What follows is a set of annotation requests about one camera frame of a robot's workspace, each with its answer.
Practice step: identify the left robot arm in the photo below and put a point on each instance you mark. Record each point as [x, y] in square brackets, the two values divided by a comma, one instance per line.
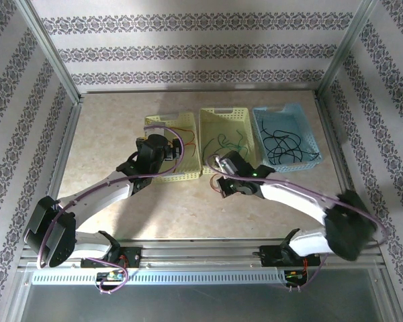
[94, 198]

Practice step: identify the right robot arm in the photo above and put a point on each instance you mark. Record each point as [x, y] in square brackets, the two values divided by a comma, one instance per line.
[346, 231]

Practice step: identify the pale yellow perforated basket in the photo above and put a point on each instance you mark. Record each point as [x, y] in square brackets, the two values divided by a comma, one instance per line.
[228, 124]
[188, 167]

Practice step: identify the light blue perforated basket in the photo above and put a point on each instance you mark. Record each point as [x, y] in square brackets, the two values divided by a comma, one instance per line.
[289, 114]

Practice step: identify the small circuit board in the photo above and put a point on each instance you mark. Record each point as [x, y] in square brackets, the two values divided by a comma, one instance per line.
[112, 275]
[293, 276]

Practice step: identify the grey metal sheet panel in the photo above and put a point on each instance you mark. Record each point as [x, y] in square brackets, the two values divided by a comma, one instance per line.
[205, 305]

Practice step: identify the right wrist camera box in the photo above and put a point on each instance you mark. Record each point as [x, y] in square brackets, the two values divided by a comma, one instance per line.
[225, 164]

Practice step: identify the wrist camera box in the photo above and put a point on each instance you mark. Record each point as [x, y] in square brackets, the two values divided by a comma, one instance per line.
[225, 164]
[154, 126]

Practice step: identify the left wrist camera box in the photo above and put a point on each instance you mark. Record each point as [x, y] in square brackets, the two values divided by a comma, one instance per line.
[154, 126]

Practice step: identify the aluminium back rail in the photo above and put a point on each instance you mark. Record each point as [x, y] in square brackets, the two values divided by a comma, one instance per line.
[188, 90]

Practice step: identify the wide aluminium mounting rail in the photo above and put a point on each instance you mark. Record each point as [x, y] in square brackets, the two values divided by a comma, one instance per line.
[205, 251]

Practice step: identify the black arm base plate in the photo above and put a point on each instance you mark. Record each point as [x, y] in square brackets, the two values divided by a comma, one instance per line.
[134, 256]
[270, 258]

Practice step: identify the aluminium side rail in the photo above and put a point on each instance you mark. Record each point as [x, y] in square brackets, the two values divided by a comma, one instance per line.
[59, 167]
[330, 134]

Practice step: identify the aluminium frame post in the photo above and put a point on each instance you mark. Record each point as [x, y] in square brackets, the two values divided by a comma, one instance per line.
[346, 50]
[49, 50]

